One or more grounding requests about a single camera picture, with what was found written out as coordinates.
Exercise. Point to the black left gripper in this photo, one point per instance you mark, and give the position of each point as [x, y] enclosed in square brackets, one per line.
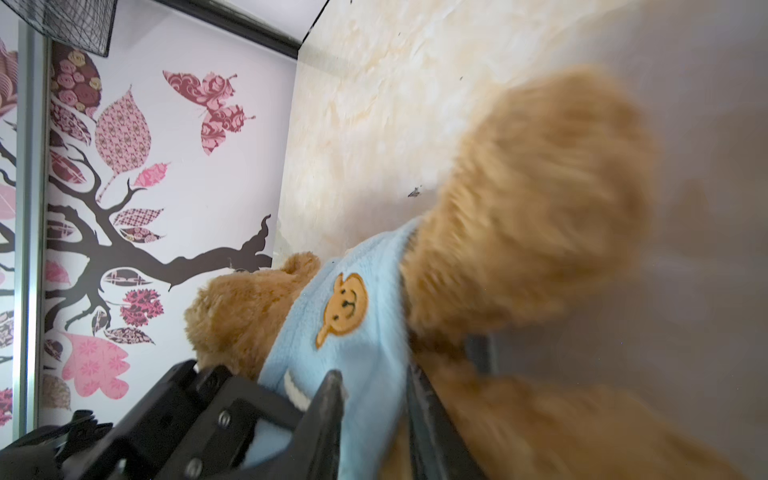
[190, 425]

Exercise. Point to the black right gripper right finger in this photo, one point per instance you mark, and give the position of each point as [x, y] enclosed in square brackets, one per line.
[437, 450]

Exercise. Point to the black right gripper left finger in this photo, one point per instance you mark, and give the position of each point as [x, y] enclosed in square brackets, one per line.
[309, 450]

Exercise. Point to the light blue teddy shirt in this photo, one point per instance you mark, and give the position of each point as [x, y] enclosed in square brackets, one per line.
[351, 318]

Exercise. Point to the brown plush teddy bear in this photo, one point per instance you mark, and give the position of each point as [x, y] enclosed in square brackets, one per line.
[548, 200]

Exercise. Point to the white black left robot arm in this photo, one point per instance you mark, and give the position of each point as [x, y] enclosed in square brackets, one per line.
[42, 454]

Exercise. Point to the aluminium rail left wall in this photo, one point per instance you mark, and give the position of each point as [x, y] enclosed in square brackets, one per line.
[30, 243]

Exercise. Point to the black corner frame post left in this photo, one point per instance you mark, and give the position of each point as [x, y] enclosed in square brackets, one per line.
[229, 19]

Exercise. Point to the black wire mesh basket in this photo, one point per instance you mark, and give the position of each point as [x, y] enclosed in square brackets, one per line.
[83, 24]

